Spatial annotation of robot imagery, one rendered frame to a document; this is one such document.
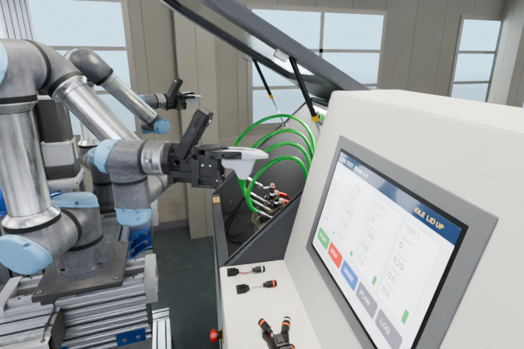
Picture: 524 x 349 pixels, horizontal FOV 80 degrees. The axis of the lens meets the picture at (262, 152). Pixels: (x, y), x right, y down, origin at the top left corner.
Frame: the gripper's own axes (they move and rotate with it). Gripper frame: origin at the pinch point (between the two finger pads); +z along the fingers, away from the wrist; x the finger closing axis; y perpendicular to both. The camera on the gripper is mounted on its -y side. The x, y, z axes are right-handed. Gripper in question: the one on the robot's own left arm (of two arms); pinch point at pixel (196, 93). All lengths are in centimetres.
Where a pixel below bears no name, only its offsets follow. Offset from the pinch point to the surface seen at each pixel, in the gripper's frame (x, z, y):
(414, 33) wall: -4, 278, -47
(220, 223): 58, -24, 43
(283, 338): 121, -53, 26
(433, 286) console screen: 144, -49, -5
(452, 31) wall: 19, 326, -54
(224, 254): 78, -36, 40
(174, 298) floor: -3, -14, 147
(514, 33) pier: 67, 378, -59
